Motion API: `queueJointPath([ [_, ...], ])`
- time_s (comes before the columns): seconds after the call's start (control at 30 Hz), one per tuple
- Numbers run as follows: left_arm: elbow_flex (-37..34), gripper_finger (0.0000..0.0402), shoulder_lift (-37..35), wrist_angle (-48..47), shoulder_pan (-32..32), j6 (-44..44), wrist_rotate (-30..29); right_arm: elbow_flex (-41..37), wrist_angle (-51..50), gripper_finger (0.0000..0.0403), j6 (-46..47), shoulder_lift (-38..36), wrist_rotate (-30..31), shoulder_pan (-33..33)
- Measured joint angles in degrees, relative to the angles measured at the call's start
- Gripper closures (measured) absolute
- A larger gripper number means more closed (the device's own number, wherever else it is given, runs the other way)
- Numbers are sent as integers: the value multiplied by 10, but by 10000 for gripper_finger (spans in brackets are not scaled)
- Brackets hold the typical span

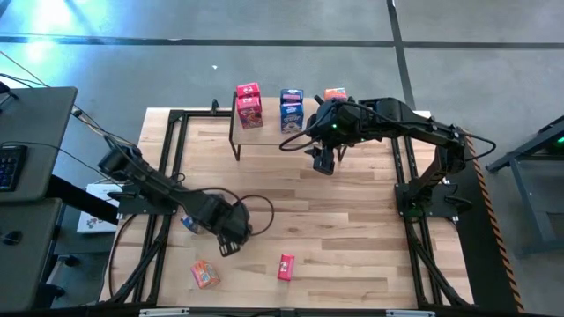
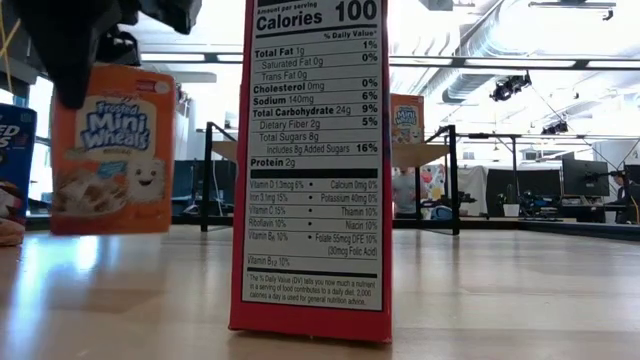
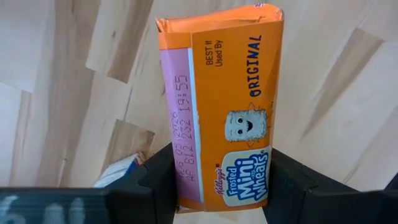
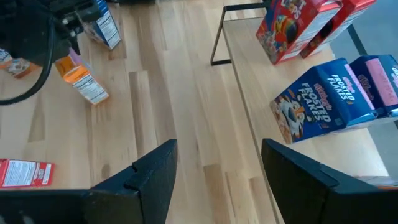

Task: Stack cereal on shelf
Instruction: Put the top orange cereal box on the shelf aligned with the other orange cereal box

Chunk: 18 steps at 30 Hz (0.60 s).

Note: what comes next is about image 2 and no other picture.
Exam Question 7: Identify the wooden shelf black metal frame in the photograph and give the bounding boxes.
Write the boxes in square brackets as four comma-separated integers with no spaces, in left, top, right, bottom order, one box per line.
[199,121,460,236]

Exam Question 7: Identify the orange Frosted Mini Wheats box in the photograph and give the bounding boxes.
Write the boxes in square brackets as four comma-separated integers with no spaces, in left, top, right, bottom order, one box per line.
[389,93,425,146]
[49,63,177,236]

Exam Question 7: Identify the small black ceiling spotlight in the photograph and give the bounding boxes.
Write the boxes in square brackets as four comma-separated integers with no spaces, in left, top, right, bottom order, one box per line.
[541,119,570,136]

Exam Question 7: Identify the colourful patterned white cloth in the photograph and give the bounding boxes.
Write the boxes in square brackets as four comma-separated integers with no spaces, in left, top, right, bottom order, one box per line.
[422,163,447,221]

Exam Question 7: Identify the red Froot Loops box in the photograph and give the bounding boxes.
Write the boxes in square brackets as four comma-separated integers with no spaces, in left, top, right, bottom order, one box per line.
[228,0,395,345]

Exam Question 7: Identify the black aluminium table frame rails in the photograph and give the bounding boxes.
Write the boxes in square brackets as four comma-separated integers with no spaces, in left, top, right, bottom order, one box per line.
[24,213,640,242]

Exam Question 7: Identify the blue Frosted Flakes box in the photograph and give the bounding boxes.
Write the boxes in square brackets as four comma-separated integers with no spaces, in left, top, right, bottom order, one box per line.
[0,103,38,248]

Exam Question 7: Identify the dark office desk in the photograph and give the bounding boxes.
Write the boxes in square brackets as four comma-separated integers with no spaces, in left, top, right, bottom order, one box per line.
[557,197,626,225]

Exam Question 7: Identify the black metal frame stand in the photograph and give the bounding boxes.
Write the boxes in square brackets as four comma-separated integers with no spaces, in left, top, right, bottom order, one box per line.
[457,131,640,176]

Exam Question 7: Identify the dark blue partition panel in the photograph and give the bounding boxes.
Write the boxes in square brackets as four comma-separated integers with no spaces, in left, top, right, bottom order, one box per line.
[172,159,237,216]

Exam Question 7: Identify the long linear ceiling light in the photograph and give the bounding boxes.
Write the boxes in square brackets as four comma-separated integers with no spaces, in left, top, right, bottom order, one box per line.
[141,51,640,71]

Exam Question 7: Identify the green plant white pot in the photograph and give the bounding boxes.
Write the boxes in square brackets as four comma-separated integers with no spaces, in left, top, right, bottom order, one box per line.
[502,184,521,218]

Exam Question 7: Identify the person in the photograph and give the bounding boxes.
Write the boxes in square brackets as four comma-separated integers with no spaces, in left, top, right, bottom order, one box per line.
[612,169,640,225]
[392,167,430,219]

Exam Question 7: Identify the silver ceiling air duct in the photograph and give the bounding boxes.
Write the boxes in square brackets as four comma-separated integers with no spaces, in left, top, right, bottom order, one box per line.
[407,0,556,119]

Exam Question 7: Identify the white hanging cloth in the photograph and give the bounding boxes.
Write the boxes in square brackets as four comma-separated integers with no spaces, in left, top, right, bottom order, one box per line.
[457,164,489,217]

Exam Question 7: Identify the black ceiling rail fixture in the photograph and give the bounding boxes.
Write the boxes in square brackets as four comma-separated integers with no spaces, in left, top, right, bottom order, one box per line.
[528,0,617,22]

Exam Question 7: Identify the black partition panel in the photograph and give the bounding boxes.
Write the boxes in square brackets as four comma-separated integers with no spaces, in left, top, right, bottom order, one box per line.
[487,168,562,217]

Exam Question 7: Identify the yellow cable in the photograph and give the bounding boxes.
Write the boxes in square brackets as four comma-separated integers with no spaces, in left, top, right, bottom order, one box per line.
[0,0,24,94]

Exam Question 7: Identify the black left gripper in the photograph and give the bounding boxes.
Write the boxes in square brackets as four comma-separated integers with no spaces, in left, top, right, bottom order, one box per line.
[12,0,204,111]

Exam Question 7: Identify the large window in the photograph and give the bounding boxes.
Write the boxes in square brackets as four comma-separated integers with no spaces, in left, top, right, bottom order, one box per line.
[19,74,55,204]

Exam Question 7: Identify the black ceiling spotlight cluster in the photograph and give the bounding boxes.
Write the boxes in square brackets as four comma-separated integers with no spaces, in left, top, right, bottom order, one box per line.
[489,72,533,103]

